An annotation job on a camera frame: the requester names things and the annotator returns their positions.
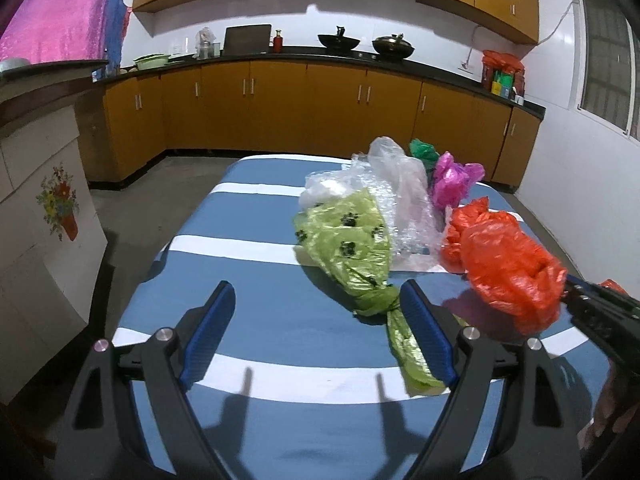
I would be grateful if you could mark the red lined trash bin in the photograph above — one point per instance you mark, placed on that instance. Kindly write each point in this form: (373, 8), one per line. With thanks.
(611, 284)

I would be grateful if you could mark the black wok with handle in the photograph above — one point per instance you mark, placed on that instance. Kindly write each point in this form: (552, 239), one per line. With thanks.
(338, 42)

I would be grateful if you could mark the magenta plastic bag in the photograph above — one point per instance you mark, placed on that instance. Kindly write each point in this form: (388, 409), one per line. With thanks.
(452, 181)

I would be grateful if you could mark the green basin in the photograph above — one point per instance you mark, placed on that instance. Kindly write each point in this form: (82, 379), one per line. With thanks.
(151, 61)

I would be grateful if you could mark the red bag with groceries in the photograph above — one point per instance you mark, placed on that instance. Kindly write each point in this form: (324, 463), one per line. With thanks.
(503, 74)

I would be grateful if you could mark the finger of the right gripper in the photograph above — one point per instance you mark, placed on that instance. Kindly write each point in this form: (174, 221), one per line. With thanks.
(587, 299)

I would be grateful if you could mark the clear jar on counter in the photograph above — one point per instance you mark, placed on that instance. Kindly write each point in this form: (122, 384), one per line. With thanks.
(204, 44)

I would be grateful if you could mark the pink blue curtain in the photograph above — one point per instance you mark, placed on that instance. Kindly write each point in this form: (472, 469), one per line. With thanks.
(43, 31)

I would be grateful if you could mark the light green paw-print bag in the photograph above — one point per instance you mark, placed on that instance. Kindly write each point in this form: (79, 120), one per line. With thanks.
(347, 238)

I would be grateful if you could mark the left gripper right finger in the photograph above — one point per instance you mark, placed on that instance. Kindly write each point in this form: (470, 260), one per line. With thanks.
(533, 437)

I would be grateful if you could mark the dark cutting board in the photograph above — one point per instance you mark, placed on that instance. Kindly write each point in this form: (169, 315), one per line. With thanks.
(247, 40)

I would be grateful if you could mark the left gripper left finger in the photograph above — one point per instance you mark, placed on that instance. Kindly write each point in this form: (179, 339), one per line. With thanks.
(102, 437)

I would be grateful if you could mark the blue white striped tablecloth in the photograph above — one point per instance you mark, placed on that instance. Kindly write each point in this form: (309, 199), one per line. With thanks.
(299, 387)

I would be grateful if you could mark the green plastic bag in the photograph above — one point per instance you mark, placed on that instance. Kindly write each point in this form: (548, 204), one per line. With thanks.
(425, 152)

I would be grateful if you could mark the red bottle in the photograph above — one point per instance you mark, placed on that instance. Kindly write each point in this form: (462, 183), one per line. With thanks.
(277, 42)

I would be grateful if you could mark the small orange plastic bag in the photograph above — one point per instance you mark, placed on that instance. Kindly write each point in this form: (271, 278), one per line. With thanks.
(461, 218)

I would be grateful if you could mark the white crumpled plastic bag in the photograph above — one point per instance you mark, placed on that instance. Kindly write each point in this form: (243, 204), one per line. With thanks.
(322, 187)

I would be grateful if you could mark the clear plastic bag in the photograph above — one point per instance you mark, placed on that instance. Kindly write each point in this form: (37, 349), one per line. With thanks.
(398, 183)

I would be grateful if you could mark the clear bubble wrap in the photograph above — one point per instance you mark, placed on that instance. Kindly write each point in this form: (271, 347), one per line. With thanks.
(345, 179)

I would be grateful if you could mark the barred window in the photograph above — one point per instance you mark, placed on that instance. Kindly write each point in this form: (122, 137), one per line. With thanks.
(607, 67)

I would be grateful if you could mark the black lidded wok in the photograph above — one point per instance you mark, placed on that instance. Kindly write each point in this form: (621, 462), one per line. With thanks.
(393, 47)

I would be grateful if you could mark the lower kitchen cabinets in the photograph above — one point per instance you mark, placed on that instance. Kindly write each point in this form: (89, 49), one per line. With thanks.
(300, 101)

